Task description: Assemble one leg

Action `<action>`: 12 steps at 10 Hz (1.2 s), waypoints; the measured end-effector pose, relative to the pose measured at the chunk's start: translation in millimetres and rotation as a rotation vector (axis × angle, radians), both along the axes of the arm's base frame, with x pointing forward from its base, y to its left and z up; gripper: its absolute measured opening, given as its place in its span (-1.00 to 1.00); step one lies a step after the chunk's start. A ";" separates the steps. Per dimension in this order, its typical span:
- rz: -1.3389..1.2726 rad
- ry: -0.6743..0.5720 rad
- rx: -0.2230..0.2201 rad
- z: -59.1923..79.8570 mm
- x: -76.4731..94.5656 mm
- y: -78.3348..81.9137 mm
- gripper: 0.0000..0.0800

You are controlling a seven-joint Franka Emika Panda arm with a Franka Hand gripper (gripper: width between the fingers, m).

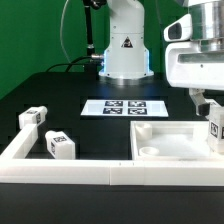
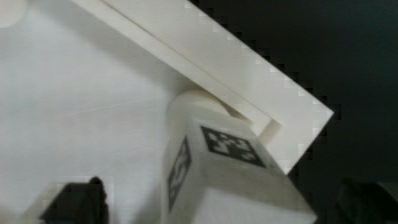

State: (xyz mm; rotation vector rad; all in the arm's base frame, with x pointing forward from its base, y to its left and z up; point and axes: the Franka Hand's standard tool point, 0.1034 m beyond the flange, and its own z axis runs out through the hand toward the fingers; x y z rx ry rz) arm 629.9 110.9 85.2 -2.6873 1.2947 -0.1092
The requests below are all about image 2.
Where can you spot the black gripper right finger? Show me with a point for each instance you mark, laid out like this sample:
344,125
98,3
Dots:
367,203

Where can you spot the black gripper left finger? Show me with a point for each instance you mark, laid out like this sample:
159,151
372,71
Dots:
79,206

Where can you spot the white square tabletop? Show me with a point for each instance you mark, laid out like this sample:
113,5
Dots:
102,57

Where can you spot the white leg with tag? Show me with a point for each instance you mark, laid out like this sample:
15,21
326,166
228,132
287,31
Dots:
225,186

